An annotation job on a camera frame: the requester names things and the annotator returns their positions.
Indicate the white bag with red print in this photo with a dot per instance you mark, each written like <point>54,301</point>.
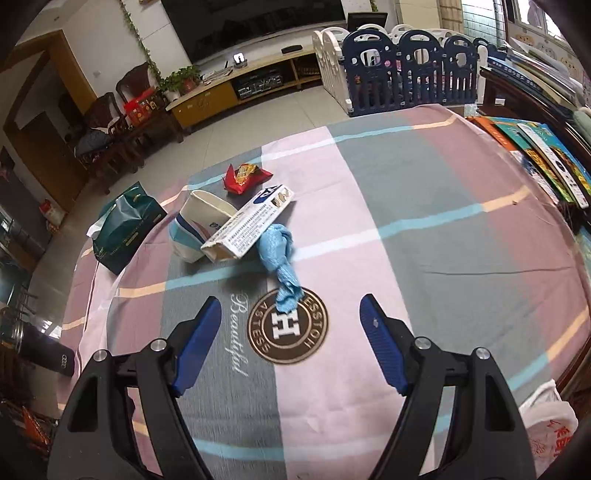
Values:
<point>549,429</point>

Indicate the green wall vine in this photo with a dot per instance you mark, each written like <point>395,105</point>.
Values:
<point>138,41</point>

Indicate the black television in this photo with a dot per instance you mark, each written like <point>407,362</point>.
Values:
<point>254,23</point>

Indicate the dark wooden armchair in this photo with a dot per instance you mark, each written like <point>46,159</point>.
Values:
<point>104,138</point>
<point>143,83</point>

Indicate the blue cloth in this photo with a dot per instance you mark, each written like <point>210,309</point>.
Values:
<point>281,263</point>

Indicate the yellow wooden tv cabinet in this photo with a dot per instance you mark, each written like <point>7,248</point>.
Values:
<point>207,99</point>

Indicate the white plastic playpen fence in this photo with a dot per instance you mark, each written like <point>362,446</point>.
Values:
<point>330,69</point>

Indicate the striped paper cup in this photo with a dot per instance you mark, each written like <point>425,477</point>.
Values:
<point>194,221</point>

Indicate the dark green tissue pack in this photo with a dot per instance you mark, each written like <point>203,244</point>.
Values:
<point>124,226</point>

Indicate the blue plastic playpen fence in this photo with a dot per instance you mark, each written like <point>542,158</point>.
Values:
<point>415,78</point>

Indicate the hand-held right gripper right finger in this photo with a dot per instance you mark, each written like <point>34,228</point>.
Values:
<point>383,344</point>

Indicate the long white cardboard box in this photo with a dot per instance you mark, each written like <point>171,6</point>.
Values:
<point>249,221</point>

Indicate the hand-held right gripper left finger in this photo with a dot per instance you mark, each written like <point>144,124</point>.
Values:
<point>198,344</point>

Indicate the potted green plant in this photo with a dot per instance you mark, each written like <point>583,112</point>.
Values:
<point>178,83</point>

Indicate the stack of picture books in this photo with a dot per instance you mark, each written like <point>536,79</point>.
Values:
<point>540,147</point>

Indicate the red gift box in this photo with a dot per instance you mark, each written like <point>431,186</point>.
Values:
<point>141,108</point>

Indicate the red snack wrapper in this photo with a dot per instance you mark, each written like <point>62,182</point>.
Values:
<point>244,177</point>

